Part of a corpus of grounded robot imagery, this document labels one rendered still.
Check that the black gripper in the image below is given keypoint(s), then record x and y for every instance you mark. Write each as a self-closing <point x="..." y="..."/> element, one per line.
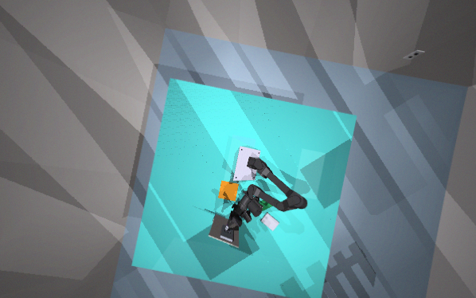
<point x="236" y="213"/>

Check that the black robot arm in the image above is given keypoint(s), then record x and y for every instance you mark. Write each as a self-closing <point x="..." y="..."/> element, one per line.
<point x="293" y="200"/>

